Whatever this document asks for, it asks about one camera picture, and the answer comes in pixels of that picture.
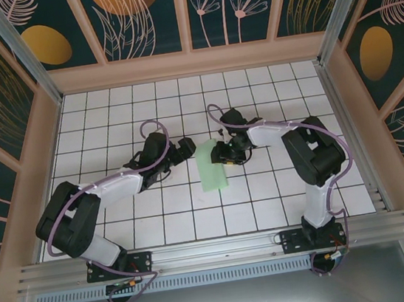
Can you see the light green cloth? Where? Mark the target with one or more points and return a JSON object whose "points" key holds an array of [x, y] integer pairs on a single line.
{"points": [[210, 174]]}

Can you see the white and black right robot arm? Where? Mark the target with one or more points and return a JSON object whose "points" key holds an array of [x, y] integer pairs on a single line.
{"points": [[267, 135]]}

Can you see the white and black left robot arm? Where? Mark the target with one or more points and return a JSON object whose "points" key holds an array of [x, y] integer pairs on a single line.
{"points": [[117, 188]]}

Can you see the small controller board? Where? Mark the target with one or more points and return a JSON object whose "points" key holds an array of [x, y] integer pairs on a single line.
{"points": [[336, 255], [124, 285]]}

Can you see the aluminium mounting rail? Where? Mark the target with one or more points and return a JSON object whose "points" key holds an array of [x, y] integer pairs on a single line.
{"points": [[215, 250]]}

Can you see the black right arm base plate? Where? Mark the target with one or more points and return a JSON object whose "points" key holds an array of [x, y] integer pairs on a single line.
{"points": [[292, 241]]}

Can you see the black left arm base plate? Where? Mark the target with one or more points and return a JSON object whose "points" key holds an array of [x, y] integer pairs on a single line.
{"points": [[142, 263]]}

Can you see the aluminium side rail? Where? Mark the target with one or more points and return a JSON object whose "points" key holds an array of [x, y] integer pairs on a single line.
{"points": [[355, 138]]}

